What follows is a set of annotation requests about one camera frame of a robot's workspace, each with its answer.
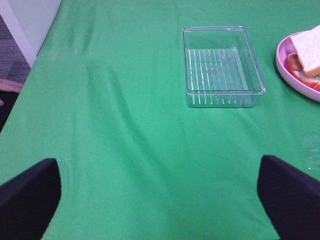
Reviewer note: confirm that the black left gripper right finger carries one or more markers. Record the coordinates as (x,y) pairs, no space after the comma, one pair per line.
(290,198)

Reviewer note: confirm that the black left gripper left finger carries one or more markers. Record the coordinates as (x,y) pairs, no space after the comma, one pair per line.
(29,201)

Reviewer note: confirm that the bread slice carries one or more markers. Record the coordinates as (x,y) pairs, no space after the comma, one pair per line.
(294,67)
(307,48)

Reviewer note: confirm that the clear left plastic container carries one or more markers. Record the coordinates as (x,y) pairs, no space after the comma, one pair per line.
(221,70)

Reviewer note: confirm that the pink round plate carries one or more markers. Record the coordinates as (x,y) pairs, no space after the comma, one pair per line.
(284,48)

